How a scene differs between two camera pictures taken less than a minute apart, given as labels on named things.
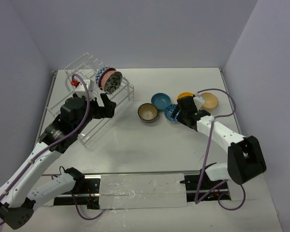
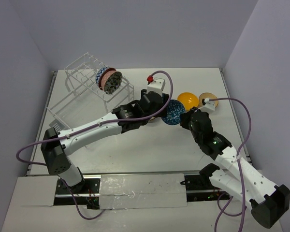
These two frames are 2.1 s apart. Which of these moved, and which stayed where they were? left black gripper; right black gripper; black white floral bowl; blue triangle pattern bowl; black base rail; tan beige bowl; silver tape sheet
Moved: right black gripper; left black gripper; blue triangle pattern bowl
Stayed: black white floral bowl; black base rail; tan beige bowl; silver tape sheet
